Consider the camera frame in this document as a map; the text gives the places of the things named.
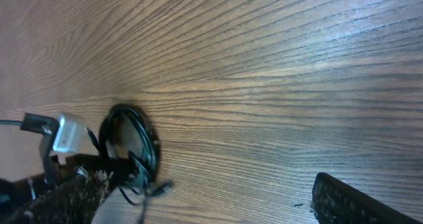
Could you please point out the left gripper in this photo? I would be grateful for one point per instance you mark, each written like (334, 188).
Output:
(99, 168)

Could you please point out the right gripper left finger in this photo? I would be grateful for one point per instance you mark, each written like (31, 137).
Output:
(75, 201)

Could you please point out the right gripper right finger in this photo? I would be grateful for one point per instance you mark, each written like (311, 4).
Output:
(335, 202)

